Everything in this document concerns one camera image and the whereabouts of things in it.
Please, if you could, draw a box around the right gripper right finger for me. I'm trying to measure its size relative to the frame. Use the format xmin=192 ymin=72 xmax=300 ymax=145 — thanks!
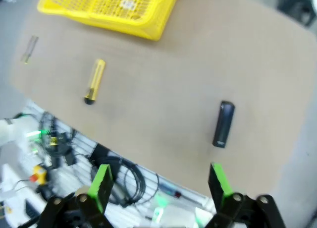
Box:
xmin=205 ymin=163 xmax=285 ymax=228

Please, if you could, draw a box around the black stapler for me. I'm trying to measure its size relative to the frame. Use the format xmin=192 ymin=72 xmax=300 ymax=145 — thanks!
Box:
xmin=212 ymin=101 xmax=235 ymax=149

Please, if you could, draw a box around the yellow emergency stop box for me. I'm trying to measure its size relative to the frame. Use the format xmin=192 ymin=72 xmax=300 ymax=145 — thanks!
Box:
xmin=29 ymin=164 xmax=48 ymax=184

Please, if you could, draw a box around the yellow utility knife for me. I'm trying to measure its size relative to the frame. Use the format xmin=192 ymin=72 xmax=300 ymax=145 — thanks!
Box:
xmin=83 ymin=58 xmax=106 ymax=106

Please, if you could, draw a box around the black highlighter pen yellow tip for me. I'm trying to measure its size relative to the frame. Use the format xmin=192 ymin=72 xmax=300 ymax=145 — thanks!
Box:
xmin=20 ymin=36 xmax=40 ymax=65

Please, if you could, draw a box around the black power adapter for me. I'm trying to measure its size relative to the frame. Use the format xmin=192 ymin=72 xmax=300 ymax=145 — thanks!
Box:
xmin=64 ymin=152 xmax=76 ymax=166

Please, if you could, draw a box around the yellow plastic shopping basket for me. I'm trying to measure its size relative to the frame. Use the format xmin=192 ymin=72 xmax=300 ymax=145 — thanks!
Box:
xmin=37 ymin=0 xmax=180 ymax=42

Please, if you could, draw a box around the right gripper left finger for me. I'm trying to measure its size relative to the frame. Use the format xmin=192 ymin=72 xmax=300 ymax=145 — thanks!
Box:
xmin=37 ymin=164 xmax=114 ymax=228

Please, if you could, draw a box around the black cable coil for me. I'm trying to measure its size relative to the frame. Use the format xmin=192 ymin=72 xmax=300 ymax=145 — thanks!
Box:
xmin=90 ymin=156 xmax=160 ymax=208

